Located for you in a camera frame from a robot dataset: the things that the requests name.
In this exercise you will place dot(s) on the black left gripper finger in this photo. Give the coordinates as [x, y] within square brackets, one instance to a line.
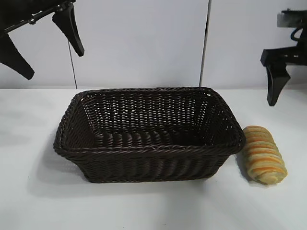
[14, 57]
[70, 31]

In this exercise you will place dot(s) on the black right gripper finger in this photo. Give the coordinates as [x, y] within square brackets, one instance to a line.
[275, 81]

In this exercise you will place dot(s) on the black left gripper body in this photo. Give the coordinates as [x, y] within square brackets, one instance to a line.
[21, 12]

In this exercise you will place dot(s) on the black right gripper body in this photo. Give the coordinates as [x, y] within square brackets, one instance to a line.
[280, 56]

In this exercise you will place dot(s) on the long striped bread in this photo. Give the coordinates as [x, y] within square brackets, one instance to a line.
[262, 155]

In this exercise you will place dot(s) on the dark brown woven basket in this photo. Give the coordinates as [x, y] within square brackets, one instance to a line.
[148, 163]

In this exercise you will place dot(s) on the thin grey pole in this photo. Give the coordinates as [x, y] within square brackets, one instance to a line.
[204, 48]

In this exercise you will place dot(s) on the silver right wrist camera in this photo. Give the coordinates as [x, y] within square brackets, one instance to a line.
[291, 18]

